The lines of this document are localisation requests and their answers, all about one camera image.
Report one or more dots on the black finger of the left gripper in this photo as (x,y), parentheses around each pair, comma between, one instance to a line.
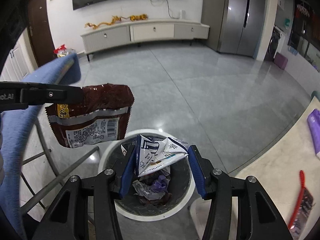
(21,95)

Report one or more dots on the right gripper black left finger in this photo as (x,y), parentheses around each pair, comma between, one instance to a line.
(67,216)

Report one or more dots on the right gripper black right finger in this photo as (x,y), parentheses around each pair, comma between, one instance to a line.
(239,206)

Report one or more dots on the dark brown snack bag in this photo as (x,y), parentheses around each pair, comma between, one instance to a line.
(102,116)

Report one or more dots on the purple plastic bag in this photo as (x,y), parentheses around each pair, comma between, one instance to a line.
(160,184)

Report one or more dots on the dark blue white carton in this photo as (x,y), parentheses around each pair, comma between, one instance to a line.
(152,154)

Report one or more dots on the white round trash bin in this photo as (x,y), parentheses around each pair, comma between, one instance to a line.
(141,203)

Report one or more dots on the beige marble table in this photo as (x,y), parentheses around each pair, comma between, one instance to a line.
(278,172)

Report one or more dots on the red white gift bag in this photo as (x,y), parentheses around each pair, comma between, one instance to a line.
(63,51)

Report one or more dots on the dark brown entrance door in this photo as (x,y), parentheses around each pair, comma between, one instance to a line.
(39,32)

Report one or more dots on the white grey TV cabinet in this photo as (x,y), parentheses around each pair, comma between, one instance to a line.
(126,33)

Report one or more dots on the purple packet on table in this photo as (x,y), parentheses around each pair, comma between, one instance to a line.
(314,126)

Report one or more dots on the golden dragon ornament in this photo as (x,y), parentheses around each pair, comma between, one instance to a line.
(117,19)

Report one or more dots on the purple stool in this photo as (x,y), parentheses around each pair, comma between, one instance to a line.
(280,60)

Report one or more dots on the grey double-door refrigerator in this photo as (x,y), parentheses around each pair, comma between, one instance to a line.
(235,26)

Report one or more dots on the white wall cabinets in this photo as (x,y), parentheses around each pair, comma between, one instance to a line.
(18,64)

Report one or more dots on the red handled brush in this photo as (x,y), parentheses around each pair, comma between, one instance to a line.
(302,209)

